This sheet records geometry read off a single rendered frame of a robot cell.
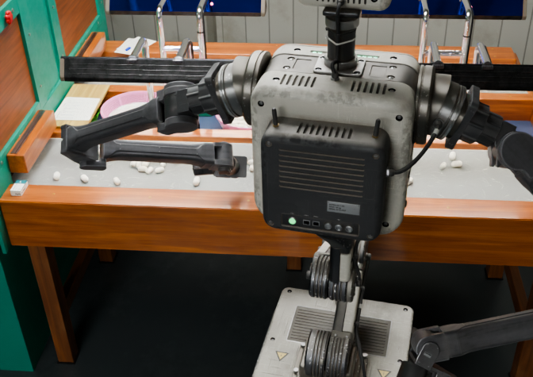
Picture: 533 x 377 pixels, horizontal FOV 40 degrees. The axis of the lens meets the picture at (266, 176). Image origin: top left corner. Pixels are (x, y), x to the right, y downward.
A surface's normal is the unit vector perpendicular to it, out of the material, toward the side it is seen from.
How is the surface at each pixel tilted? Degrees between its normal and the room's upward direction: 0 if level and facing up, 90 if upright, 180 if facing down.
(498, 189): 0
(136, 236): 90
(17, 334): 90
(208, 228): 90
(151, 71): 58
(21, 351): 90
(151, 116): 51
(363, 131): 0
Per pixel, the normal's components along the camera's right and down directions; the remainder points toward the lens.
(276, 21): -0.25, 0.55
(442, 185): -0.02, -0.82
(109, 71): -0.09, 0.04
